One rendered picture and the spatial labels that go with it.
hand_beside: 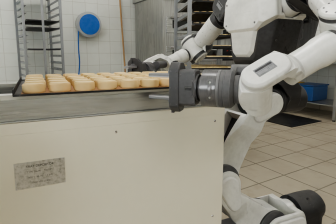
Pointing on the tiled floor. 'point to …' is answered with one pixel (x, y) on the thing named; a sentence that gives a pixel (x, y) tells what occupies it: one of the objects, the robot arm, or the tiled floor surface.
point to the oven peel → (122, 28)
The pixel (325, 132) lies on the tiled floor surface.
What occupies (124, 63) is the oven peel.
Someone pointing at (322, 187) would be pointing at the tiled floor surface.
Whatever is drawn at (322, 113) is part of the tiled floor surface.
